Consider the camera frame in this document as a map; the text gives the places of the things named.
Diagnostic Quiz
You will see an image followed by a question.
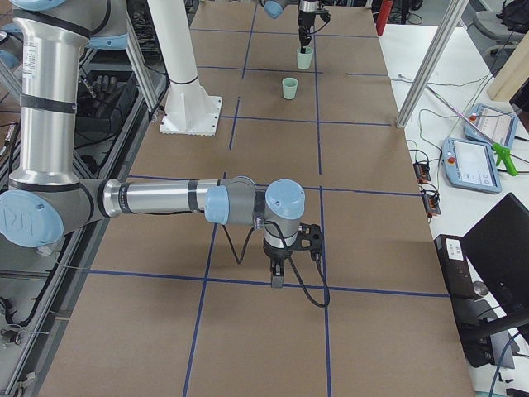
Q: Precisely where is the black computer monitor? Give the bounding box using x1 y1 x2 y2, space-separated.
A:
461 193 528 341

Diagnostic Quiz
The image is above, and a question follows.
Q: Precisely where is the blue teach pendant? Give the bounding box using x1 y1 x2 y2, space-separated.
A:
470 103 518 149
441 138 502 194

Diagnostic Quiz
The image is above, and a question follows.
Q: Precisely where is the aluminium frame post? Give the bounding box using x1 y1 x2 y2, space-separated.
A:
396 0 469 128

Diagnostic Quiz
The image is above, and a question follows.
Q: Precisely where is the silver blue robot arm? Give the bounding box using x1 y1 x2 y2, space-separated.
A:
1 1 305 288
260 0 320 54

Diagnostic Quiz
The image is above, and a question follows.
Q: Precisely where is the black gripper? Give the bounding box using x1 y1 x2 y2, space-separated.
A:
298 11 316 54
264 239 298 289

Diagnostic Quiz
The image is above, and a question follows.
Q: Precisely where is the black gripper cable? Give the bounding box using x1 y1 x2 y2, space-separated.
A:
222 221 331 308

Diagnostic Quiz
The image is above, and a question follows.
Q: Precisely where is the green handled reacher tool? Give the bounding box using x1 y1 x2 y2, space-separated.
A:
426 84 519 176

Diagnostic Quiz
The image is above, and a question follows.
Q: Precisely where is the mint green cup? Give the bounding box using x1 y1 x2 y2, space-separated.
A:
282 77 298 100
297 46 314 70

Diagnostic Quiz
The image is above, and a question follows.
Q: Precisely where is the orange black electronics board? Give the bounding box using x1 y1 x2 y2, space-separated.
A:
413 162 431 184

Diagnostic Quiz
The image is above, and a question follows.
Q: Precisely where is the near blue teach pendant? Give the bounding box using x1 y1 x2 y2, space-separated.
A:
441 138 502 194

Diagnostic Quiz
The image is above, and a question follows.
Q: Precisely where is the red cylinder tube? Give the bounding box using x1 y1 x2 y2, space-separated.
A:
376 0 393 37

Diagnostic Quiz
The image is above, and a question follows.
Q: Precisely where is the long crosswise blue tape line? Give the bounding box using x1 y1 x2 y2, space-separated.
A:
88 270 450 299

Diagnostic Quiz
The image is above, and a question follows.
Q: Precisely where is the lengthwise blue tape line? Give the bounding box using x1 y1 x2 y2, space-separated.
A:
312 34 332 396

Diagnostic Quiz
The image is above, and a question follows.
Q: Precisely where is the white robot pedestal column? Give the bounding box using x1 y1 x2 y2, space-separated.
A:
148 0 222 136

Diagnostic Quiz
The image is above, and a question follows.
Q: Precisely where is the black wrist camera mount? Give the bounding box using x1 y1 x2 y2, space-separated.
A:
295 223 324 261
317 9 331 23

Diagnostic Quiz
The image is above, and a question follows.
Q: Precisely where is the black mini computer box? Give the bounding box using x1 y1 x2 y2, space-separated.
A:
434 234 474 299

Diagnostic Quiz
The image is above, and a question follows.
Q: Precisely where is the far blue teach pendant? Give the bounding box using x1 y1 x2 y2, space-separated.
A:
470 103 518 149

